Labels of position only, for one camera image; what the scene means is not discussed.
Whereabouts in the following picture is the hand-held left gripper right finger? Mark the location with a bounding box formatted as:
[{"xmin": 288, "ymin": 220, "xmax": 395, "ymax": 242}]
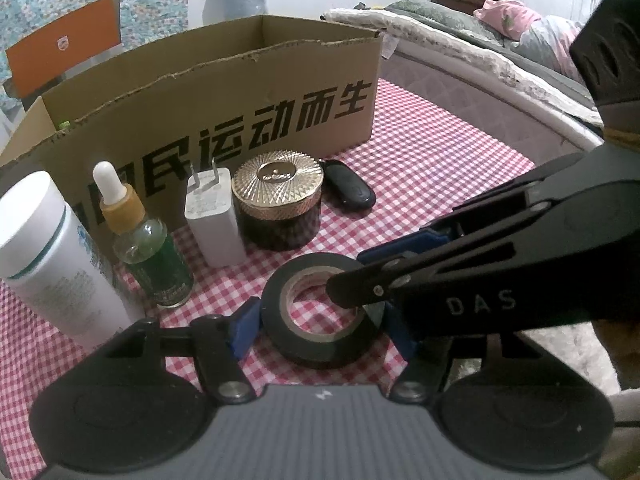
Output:
[{"xmin": 382, "ymin": 302, "xmax": 546, "ymax": 404}]

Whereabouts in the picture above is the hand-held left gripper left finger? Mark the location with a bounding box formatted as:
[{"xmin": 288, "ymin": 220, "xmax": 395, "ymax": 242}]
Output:
[{"xmin": 97, "ymin": 296, "xmax": 263, "ymax": 406}]

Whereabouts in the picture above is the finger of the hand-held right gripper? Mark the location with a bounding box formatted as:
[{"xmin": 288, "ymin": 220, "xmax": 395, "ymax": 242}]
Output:
[
  {"xmin": 326, "ymin": 242, "xmax": 516, "ymax": 309},
  {"xmin": 357, "ymin": 180, "xmax": 546, "ymax": 266}
]

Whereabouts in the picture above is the black tape roll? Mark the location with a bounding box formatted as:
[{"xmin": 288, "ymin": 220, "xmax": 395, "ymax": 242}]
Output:
[{"xmin": 261, "ymin": 254, "xmax": 388, "ymax": 367}]

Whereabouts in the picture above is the black oval case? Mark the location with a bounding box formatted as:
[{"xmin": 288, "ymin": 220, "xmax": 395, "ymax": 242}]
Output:
[{"xmin": 320, "ymin": 160, "xmax": 377, "ymax": 209}]

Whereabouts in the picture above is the white wall charger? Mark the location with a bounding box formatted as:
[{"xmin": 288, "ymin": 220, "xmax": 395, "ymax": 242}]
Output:
[{"xmin": 184, "ymin": 157, "xmax": 247, "ymax": 267}]

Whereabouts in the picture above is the dark jar with gold lid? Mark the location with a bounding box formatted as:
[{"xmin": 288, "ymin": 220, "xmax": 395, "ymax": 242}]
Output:
[{"xmin": 231, "ymin": 150, "xmax": 325, "ymax": 252}]

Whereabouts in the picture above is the brown cardboard box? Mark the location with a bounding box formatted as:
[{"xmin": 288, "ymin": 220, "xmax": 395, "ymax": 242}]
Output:
[{"xmin": 0, "ymin": 15, "xmax": 385, "ymax": 231}]

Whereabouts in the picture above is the red checkered tablecloth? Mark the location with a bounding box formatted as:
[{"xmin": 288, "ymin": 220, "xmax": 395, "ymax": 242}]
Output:
[{"xmin": 0, "ymin": 77, "xmax": 536, "ymax": 461}]

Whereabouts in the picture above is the green dropper bottle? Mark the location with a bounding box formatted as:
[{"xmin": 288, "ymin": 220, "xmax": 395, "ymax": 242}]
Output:
[{"xmin": 92, "ymin": 161, "xmax": 195, "ymax": 308}]

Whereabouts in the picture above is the grey mattress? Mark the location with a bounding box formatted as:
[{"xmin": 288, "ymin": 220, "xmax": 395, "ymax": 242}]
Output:
[{"xmin": 380, "ymin": 45, "xmax": 606, "ymax": 166}]

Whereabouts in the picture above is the white plastic bottle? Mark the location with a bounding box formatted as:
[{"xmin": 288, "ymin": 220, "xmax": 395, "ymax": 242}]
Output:
[{"xmin": 0, "ymin": 171, "xmax": 146, "ymax": 356}]

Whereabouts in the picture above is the bed with bedding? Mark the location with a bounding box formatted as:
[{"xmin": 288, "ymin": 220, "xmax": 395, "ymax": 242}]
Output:
[{"xmin": 322, "ymin": 7, "xmax": 606, "ymax": 136}]

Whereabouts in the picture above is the grey blanket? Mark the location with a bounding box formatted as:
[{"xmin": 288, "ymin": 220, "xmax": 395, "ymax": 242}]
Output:
[{"xmin": 385, "ymin": 0, "xmax": 601, "ymax": 106}]

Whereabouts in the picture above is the pink clothing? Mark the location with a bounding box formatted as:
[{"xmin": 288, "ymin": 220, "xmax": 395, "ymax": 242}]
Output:
[{"xmin": 475, "ymin": 0, "xmax": 586, "ymax": 78}]

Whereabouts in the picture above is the orange cardboard box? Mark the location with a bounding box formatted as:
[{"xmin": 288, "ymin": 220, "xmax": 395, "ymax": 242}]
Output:
[{"xmin": 5, "ymin": 0, "xmax": 122, "ymax": 111}]

